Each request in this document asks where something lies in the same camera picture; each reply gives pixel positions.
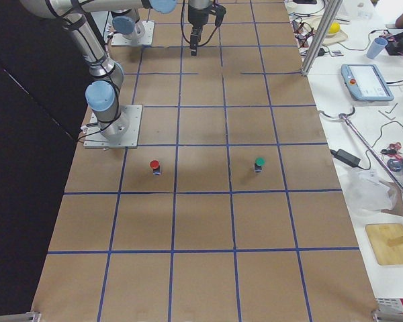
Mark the aluminium frame post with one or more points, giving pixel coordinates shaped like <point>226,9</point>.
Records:
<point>329,15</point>

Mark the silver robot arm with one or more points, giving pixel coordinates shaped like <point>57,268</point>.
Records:
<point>103,94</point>
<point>214,9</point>

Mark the black power adapter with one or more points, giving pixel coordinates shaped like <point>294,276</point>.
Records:
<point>347,158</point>

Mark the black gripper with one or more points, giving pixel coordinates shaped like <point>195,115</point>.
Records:
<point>197,19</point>

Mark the silver walking cane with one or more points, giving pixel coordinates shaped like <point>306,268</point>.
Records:
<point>345,118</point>

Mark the yellow round object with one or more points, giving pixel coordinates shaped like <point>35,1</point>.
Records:
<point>334,28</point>

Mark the blue teach pendant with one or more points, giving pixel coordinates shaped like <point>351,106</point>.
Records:
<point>366,83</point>

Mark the red push button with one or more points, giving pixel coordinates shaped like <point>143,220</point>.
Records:
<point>156,167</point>

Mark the green push button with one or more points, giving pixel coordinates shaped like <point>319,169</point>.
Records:
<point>259,164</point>

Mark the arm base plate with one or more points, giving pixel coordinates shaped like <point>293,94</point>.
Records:
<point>123,133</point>
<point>132,34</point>

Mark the clear plastic bag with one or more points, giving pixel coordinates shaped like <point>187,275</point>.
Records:
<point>365,192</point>

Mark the wooden cutting board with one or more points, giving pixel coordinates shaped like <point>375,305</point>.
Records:
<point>387,243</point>

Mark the light blue plastic cup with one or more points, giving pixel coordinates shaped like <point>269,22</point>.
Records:
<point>376,47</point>

